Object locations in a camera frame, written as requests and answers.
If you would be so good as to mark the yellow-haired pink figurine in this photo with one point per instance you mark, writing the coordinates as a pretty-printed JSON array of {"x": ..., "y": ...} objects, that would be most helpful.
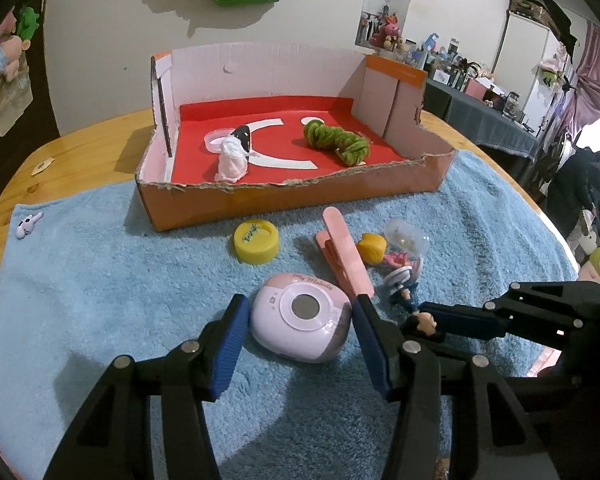
[{"x": 371, "y": 247}]

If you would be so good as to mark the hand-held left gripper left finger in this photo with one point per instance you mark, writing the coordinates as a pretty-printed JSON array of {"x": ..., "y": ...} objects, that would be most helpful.
[{"x": 227, "y": 347}]

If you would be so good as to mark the black and white doll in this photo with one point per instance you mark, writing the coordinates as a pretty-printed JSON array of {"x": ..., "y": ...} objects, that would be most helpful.
[{"x": 232, "y": 157}]

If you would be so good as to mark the row of cosmetic bottles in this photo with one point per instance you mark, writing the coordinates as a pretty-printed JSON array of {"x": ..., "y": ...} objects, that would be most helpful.
[{"x": 445, "y": 60}]

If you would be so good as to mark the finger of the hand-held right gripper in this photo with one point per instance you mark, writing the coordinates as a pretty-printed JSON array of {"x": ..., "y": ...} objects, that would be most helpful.
[
  {"x": 480, "y": 329},
  {"x": 545, "y": 292}
]

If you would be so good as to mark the black-haired blue figurine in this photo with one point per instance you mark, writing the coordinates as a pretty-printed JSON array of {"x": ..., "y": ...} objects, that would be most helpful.
[{"x": 409, "y": 300}]

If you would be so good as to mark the pink plush toy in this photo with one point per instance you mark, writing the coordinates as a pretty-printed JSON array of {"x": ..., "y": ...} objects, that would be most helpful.
[{"x": 6, "y": 25}]

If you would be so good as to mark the dark brown door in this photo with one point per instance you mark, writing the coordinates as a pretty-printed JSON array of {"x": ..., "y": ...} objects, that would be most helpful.
[{"x": 45, "y": 90}]

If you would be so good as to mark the yellow bottle cap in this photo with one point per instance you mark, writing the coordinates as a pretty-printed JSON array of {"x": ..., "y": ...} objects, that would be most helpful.
[{"x": 256, "y": 242}]

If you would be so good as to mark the orange cardboard box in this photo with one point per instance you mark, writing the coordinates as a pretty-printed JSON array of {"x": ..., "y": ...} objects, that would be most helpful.
[{"x": 280, "y": 200}]

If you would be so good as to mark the pink dragon plush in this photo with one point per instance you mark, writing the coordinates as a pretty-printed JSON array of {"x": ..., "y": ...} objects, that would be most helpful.
[{"x": 387, "y": 32}]

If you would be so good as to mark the small paper tag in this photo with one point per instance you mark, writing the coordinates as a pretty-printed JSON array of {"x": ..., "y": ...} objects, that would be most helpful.
[{"x": 42, "y": 166}]

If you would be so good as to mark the pink box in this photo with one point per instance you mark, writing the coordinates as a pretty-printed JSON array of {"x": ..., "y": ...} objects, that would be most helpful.
[{"x": 480, "y": 90}]

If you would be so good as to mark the green hanging toy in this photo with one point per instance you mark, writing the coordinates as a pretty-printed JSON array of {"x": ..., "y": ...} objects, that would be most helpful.
[{"x": 550, "y": 77}]

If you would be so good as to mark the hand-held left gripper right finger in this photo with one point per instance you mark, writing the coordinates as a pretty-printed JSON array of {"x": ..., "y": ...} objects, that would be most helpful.
[{"x": 372, "y": 352}]

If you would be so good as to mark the green plush toy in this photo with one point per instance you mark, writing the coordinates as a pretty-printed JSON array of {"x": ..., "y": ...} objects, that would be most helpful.
[{"x": 28, "y": 22}]

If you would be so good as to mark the pink toy camera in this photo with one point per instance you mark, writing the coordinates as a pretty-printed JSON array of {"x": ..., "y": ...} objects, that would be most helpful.
[{"x": 300, "y": 320}]

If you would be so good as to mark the desk with dark cloth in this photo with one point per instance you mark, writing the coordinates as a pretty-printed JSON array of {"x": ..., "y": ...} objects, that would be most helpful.
[{"x": 480, "y": 120}]

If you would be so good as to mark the white cabinet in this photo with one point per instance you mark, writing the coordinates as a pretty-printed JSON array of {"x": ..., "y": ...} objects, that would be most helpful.
[{"x": 525, "y": 60}]

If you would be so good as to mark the white bunny charm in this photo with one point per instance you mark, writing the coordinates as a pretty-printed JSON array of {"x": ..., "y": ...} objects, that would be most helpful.
[{"x": 26, "y": 225}]

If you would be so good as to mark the pink plastic clip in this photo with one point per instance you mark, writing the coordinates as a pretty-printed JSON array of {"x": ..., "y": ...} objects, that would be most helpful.
[{"x": 345, "y": 260}]

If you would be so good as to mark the pink curtain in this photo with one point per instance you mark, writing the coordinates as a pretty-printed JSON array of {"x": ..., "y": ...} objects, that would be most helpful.
[{"x": 597, "y": 75}]

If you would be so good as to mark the clear plastic capsule half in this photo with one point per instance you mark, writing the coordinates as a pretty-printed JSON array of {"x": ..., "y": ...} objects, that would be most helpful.
[
  {"x": 212, "y": 139},
  {"x": 406, "y": 235}
]

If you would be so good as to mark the black hanging clothes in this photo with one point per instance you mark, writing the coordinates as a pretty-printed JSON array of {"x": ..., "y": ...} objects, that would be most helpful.
[{"x": 565, "y": 25}]

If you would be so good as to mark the light blue towel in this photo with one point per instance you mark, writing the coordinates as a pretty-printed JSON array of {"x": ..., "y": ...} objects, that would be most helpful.
[{"x": 105, "y": 285}]

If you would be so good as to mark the pink pig plush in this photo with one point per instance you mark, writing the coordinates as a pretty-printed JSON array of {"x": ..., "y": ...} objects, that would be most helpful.
[{"x": 15, "y": 55}]

